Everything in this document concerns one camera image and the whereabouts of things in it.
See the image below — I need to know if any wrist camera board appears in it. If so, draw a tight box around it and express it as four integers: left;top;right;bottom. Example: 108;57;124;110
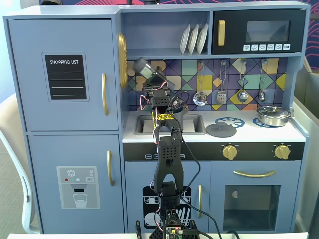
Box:
169;96;187;111

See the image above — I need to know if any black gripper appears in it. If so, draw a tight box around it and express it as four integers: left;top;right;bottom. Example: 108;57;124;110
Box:
144;66;172;98

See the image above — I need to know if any black toy microwave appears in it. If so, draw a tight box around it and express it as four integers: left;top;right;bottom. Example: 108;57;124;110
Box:
211;9;307;55

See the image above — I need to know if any black shopping list board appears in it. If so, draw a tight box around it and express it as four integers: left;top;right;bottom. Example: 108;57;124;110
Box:
41;51;91;102

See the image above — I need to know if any blue toy kitchen unit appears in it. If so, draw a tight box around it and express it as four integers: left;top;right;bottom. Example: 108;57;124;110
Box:
2;1;311;235

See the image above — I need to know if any steel slotted spatula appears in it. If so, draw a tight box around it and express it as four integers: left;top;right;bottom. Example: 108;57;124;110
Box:
215;61;228;106

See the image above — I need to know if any blue freezer door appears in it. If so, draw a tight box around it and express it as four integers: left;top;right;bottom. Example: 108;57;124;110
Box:
27;134;125;234

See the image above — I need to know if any robot base with controller board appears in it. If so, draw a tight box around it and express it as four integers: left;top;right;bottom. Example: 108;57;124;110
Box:
149;209;200;239

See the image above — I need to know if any gold freezer door handle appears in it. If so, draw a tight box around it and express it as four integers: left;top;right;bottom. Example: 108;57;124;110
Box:
107;150;115;187

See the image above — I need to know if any steel slotted spoon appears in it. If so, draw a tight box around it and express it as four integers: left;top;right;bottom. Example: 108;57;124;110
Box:
192;61;208;107

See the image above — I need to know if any gold microwave handle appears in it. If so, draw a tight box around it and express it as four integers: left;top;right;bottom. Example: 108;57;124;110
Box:
218;20;226;47

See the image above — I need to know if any steel ladle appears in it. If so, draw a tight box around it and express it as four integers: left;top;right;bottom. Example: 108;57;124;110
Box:
237;59;249;103

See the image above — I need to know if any blue oven door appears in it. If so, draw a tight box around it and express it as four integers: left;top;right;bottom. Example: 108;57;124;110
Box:
210;161;302;232

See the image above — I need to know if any blue fridge door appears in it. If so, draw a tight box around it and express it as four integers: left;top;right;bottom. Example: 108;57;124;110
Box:
7;19;119;132

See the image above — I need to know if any gold stove knob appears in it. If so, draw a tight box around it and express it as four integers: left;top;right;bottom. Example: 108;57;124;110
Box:
222;145;238;160
274;145;291;160

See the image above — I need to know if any gold dishwasher handle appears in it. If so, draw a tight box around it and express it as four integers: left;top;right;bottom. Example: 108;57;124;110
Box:
198;184;203;219

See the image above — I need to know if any white plate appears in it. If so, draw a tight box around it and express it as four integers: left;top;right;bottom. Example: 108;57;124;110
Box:
188;23;200;55
179;23;191;55
196;23;209;55

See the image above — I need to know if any gray pot lid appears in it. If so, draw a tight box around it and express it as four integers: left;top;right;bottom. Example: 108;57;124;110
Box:
205;121;237;138

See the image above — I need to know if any gray toy sink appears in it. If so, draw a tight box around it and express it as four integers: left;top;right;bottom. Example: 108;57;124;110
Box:
134;114;206;136

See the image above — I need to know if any black camera cable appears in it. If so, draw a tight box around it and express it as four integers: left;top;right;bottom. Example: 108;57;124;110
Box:
169;91;223;239

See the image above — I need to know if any steel pot with lid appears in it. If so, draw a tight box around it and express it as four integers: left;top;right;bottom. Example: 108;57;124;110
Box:
256;105;292;127

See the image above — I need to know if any gold fridge door handle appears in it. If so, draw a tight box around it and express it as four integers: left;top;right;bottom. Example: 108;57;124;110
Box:
101;72;110;116

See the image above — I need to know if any gold oven handle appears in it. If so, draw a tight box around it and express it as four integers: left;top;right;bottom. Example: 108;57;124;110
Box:
233;170;277;178

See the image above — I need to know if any gold toy phone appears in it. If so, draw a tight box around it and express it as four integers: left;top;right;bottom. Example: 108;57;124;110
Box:
116;32;128;88

